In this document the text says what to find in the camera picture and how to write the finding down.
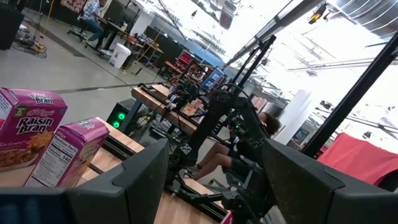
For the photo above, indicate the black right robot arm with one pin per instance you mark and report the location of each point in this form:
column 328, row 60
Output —
column 224, row 109

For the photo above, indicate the black frame post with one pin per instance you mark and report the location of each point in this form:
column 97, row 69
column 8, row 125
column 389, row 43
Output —
column 351, row 96

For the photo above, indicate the white bucket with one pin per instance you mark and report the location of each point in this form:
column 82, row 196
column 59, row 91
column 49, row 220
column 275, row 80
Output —
column 119, row 56

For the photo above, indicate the black computer green lights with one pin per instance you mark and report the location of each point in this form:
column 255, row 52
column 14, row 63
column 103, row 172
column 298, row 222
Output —
column 119, row 116

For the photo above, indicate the person at distant desk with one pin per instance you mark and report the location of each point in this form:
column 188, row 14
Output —
column 91, row 18

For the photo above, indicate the red cloth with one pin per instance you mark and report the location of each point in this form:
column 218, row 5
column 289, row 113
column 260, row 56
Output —
column 357, row 158

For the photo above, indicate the large pink Raisin Bran box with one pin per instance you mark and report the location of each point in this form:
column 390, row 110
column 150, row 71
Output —
column 28, row 124

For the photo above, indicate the black cabinet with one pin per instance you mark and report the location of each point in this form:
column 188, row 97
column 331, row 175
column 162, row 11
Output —
column 9, row 28

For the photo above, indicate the seated person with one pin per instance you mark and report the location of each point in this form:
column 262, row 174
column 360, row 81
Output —
column 217, row 158

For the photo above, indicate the black overhead frame beam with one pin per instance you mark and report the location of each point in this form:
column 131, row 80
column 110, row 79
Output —
column 273, row 28

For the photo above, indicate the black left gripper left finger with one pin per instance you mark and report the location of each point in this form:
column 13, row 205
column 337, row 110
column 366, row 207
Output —
column 109, row 199

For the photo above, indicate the small pink Raisin Bran box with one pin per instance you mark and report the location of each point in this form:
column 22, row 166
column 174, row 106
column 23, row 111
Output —
column 68, row 149

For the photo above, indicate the wooden workbench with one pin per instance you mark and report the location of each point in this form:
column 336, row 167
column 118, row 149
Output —
column 161, row 109

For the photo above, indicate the blue-lit computer monitor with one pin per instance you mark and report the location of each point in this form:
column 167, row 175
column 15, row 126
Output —
column 213, row 77

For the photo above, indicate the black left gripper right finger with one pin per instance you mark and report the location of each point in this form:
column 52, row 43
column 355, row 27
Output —
column 326, row 202

